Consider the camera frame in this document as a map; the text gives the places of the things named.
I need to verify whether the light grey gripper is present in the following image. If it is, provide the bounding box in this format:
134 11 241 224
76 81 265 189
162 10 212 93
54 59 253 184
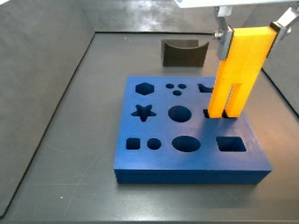
174 0 299 60

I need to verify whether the yellow double-square peg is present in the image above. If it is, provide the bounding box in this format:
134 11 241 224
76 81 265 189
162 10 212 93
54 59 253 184
208 26 277 118

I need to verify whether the black curved holder block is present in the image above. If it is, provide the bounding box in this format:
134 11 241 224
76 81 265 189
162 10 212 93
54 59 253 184
162 39 210 67

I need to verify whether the blue shape-sorting board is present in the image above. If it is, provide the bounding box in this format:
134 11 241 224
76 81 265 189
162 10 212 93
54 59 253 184
114 76 273 185

